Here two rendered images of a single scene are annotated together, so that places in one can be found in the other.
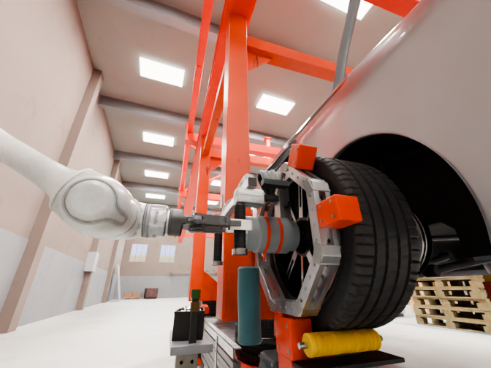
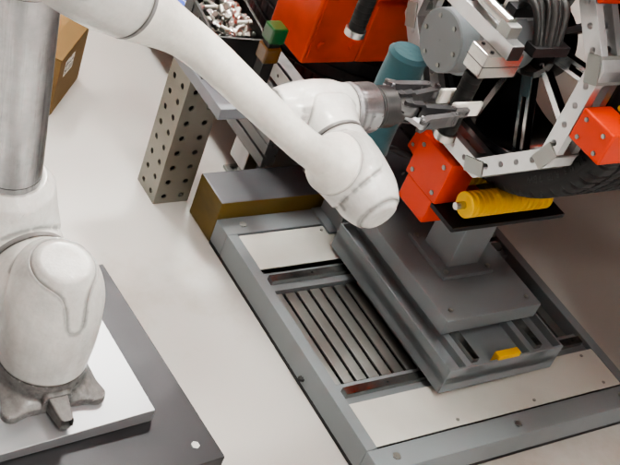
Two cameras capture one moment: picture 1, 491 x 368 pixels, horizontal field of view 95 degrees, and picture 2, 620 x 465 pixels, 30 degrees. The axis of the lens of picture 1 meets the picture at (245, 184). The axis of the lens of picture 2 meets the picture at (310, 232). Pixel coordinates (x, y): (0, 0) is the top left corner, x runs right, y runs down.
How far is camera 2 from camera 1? 1.82 m
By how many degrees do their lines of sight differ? 66
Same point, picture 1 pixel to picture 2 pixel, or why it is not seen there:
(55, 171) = (333, 166)
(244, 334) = not seen: hidden behind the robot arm
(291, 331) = (447, 177)
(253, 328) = (385, 142)
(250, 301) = not seen: hidden behind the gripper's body
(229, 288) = (331, 14)
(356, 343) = (520, 208)
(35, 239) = not seen: outside the picture
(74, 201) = (371, 221)
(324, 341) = (487, 208)
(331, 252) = (562, 162)
